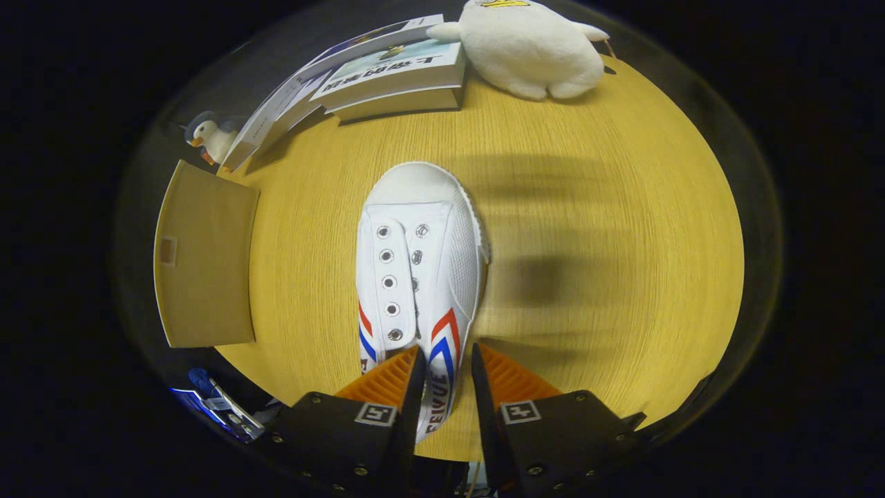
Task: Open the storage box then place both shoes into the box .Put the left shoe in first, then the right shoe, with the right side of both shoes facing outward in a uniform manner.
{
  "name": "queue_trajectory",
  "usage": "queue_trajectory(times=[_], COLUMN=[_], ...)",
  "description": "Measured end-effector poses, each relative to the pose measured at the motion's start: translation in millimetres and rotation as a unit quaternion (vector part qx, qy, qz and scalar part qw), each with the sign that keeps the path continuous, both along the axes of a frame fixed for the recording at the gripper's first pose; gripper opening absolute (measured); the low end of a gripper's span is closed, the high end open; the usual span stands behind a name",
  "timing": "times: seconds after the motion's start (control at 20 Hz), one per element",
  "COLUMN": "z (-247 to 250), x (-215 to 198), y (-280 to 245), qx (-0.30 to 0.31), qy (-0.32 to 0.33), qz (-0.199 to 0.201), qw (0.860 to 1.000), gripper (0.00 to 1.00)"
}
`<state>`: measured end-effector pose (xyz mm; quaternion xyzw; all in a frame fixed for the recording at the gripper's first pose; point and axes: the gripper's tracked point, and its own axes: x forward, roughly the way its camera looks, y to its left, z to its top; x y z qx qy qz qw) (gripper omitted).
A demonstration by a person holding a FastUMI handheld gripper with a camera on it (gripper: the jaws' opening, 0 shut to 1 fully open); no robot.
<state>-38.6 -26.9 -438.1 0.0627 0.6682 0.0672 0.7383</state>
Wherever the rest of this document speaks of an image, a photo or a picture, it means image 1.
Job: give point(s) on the blue cloth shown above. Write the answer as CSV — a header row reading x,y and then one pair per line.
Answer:
x,y
200,378

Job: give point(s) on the white canvas shoe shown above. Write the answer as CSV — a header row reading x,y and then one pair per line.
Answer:
x,y
422,263

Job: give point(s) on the white book with portrait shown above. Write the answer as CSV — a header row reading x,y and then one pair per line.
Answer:
x,y
259,131

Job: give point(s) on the white duck plush toy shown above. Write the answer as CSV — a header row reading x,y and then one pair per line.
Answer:
x,y
532,48

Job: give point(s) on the computer monitor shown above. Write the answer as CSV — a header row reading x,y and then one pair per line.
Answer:
x,y
207,407

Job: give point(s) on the book with blue picture cover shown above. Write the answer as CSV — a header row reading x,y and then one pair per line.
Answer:
x,y
415,29

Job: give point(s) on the book with pale duck cover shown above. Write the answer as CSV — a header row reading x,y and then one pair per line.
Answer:
x,y
394,69

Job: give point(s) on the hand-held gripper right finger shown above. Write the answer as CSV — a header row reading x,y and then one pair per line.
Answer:
x,y
484,401

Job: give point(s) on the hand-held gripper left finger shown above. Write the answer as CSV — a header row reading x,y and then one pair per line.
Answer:
x,y
413,401

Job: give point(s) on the beige fabric storage box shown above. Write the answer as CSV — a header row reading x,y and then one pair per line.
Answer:
x,y
207,277

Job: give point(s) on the penguin plush toy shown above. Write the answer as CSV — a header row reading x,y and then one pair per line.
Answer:
x,y
214,138

